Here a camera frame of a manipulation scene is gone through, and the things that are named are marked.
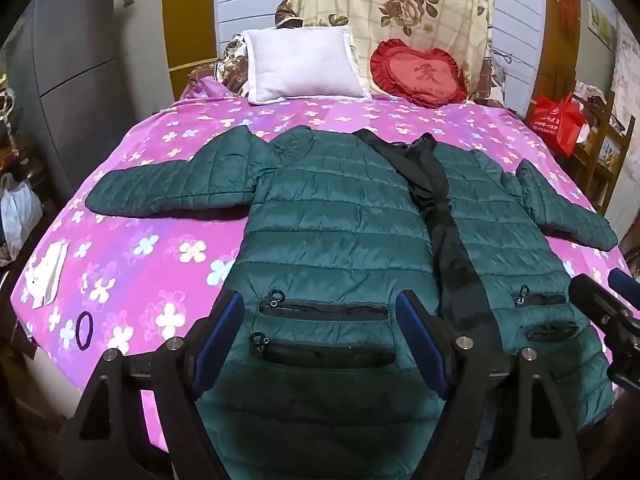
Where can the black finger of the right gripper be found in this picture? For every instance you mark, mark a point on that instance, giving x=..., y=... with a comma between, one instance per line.
x=619, y=327
x=624, y=285

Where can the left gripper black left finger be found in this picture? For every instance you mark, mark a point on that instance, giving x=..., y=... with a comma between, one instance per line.
x=137, y=417

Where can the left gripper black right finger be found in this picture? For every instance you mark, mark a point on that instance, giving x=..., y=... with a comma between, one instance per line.
x=510, y=401

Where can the dark green puffer jacket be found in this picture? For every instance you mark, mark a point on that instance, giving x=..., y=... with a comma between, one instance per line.
x=320, y=383

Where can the wooden shelf rack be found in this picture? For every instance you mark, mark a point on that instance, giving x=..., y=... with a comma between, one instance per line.
x=596, y=162

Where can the pink floral bed sheet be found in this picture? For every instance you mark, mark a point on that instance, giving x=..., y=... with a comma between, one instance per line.
x=130, y=283

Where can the white paper booklet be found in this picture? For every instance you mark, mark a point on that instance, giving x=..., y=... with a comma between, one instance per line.
x=41, y=280

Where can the red shopping bag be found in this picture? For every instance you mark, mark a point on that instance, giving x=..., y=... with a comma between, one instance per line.
x=557, y=123

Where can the white plastic bag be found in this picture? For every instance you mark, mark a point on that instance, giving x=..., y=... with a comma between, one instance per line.
x=21, y=211

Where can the red heart-shaped cushion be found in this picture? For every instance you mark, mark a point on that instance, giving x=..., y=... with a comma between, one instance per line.
x=426, y=78

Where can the cream floral rose blanket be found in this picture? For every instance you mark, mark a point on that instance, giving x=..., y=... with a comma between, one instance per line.
x=459, y=27

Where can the white square pillow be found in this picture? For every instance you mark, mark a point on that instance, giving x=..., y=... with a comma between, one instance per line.
x=299, y=63

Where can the grey wardrobe cabinet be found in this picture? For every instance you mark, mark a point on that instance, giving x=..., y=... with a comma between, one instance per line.
x=83, y=73

